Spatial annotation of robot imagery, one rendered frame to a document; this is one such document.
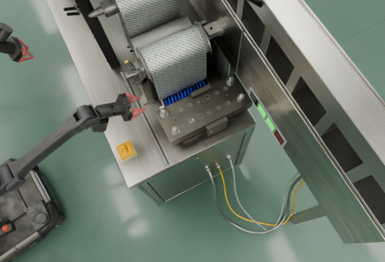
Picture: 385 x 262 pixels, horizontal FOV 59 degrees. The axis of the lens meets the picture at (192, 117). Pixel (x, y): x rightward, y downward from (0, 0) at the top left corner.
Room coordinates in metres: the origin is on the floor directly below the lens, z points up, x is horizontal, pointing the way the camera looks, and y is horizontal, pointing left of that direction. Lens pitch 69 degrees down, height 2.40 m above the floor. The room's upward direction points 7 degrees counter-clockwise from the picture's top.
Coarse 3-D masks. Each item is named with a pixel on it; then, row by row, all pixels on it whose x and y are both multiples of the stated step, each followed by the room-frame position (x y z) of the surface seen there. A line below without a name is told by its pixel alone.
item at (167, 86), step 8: (200, 64) 0.71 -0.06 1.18; (176, 72) 0.67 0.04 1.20; (184, 72) 0.68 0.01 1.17; (192, 72) 0.69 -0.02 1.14; (200, 72) 0.71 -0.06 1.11; (160, 80) 0.65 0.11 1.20; (168, 80) 0.66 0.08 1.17; (176, 80) 0.67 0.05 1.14; (184, 80) 0.68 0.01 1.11; (192, 80) 0.69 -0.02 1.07; (200, 80) 0.71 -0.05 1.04; (160, 88) 0.64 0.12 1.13; (168, 88) 0.65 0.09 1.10; (176, 88) 0.67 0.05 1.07; (184, 88) 0.68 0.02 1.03; (160, 96) 0.64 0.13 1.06; (168, 96) 0.65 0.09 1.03
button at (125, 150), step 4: (128, 140) 0.50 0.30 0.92; (120, 144) 0.49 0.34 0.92; (124, 144) 0.49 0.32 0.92; (128, 144) 0.48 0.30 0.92; (116, 148) 0.47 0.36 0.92; (120, 148) 0.47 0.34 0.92; (124, 148) 0.47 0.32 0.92; (128, 148) 0.46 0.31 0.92; (132, 148) 0.46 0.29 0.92; (120, 152) 0.45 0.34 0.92; (124, 152) 0.45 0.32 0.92; (128, 152) 0.45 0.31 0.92; (132, 152) 0.44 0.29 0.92; (120, 156) 0.43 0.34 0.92; (124, 156) 0.43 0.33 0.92; (128, 156) 0.43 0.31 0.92
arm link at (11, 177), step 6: (0, 168) 0.38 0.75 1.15; (6, 168) 0.38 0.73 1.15; (0, 174) 0.35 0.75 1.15; (6, 174) 0.35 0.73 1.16; (12, 174) 0.35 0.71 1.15; (0, 180) 0.34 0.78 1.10; (6, 180) 0.33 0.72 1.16; (12, 180) 0.32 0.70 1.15; (0, 186) 0.32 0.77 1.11; (0, 192) 0.29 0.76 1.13; (6, 192) 0.29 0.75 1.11
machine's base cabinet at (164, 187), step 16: (224, 144) 0.47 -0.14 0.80; (240, 144) 0.50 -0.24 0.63; (192, 160) 0.41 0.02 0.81; (208, 160) 0.44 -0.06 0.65; (224, 160) 0.47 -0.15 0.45; (240, 160) 0.51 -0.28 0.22; (160, 176) 0.35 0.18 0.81; (176, 176) 0.37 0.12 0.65; (192, 176) 0.40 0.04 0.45; (208, 176) 0.44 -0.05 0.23; (144, 192) 0.30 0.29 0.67; (160, 192) 0.33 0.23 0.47; (176, 192) 0.36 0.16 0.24
